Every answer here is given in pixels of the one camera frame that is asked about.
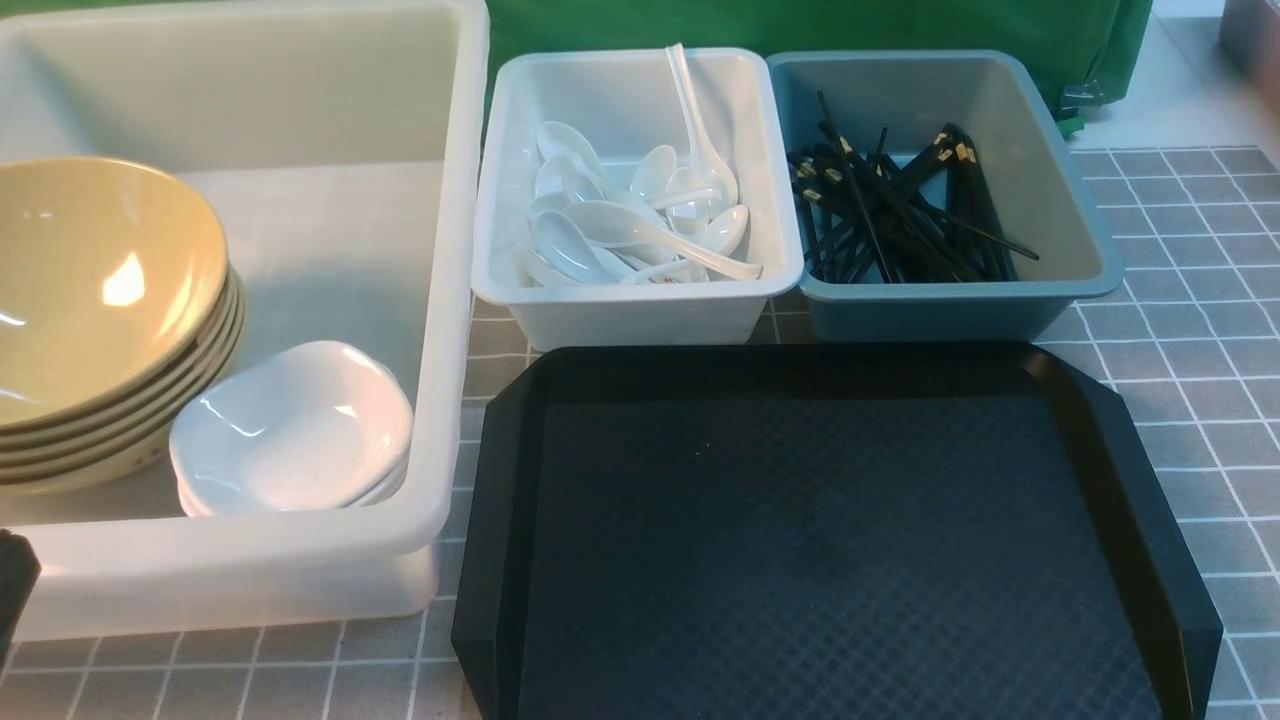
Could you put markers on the stacked yellow bowl top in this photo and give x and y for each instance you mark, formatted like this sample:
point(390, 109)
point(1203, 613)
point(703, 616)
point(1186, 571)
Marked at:
point(220, 320)

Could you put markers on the green cloth backdrop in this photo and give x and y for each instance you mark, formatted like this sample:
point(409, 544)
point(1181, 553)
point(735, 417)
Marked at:
point(1080, 54)

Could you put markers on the black plastic serving tray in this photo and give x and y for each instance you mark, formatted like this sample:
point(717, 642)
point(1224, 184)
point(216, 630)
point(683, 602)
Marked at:
point(962, 530)

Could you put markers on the stacked yellow bowl bottom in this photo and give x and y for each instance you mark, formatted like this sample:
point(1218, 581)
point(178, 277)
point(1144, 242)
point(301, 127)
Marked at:
point(139, 449)

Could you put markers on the white square dish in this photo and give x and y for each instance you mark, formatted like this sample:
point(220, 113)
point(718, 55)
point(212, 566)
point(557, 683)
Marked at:
point(322, 399)
point(291, 485)

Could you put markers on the yellow noodle bowl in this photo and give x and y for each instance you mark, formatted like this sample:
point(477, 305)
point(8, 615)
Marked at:
point(109, 268)

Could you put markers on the small white spoon in bin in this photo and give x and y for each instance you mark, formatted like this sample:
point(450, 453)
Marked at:
point(724, 234)

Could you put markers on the white plastic spoon bin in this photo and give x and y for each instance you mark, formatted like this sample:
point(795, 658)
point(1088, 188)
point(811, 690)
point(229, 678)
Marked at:
point(608, 126)

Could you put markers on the long white spoon upright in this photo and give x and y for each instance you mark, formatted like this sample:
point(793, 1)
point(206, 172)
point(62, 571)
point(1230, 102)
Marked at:
point(705, 159)

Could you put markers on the pile of black chopsticks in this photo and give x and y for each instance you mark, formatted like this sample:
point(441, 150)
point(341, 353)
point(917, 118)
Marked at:
point(931, 220)

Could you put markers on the stacked yellow bowl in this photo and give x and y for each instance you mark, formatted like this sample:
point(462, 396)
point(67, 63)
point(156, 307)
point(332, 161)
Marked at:
point(65, 463)
point(220, 320)
point(121, 425)
point(139, 449)

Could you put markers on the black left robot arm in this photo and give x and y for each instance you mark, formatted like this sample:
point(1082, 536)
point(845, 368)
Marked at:
point(20, 570)

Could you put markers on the large translucent white tub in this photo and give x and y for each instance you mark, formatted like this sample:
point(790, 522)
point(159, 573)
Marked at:
point(339, 142)

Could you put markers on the white ceramic spoon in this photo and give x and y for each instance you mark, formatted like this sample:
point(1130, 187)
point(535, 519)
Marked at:
point(612, 225)

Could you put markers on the blue-grey plastic chopstick bin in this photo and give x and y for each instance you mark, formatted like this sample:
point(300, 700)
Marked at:
point(1039, 194)

